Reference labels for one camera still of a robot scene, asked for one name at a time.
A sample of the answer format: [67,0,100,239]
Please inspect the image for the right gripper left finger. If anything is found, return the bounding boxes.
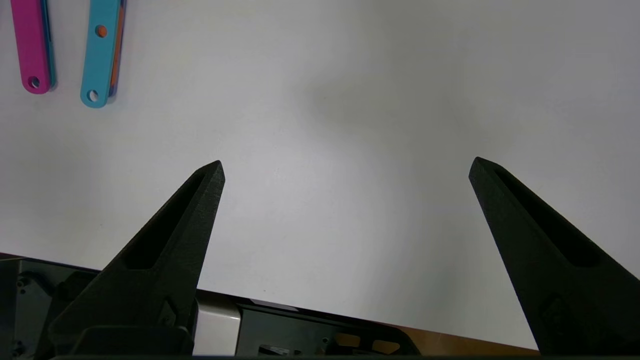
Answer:
[48,160,226,357]

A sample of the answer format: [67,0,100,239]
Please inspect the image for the long pink bar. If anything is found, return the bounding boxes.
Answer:
[10,0,57,95]

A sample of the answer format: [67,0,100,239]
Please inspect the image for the black robot base chassis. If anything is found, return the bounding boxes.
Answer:
[0,255,422,357]

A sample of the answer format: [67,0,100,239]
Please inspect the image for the long blue bar orange dot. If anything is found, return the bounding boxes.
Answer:
[80,0,127,109]

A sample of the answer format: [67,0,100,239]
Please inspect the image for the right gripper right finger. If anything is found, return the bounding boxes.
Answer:
[468,156,640,357]

